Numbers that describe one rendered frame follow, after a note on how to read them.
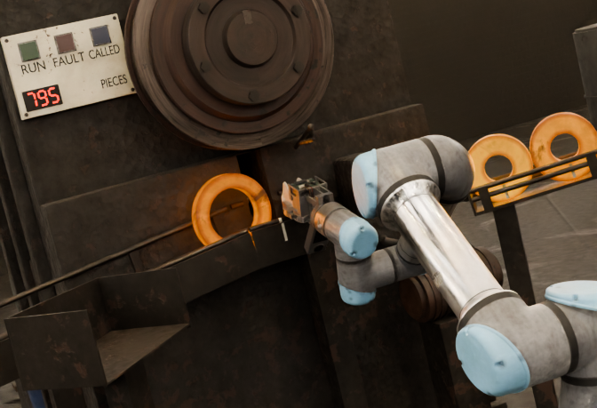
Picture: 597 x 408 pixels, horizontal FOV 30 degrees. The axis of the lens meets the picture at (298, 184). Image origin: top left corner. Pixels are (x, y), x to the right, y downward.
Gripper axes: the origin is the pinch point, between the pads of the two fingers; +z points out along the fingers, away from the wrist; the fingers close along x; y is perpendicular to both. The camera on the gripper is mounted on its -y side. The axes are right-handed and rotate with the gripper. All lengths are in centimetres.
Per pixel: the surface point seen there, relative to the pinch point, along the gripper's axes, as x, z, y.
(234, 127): 11.0, -0.8, 20.0
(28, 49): 47, 21, 41
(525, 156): -48, -26, 5
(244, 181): 10.5, -1.1, 7.1
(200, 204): 22.0, -2.4, 5.2
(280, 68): -0.2, -3.1, 31.3
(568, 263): -165, 101, -111
